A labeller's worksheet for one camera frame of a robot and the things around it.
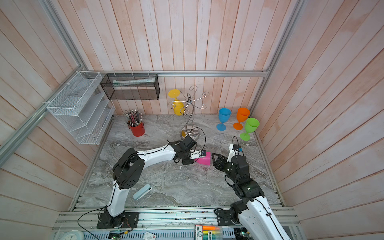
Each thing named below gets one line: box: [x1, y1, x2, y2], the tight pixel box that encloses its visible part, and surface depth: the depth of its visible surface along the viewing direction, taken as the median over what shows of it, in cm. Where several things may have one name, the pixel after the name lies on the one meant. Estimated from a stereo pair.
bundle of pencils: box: [123, 108, 144, 127], surface depth 100 cm
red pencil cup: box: [128, 122, 145, 137], surface depth 110 cm
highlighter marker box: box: [194, 224, 223, 240], surface depth 70 cm
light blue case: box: [132, 184, 152, 201], surface depth 81 cm
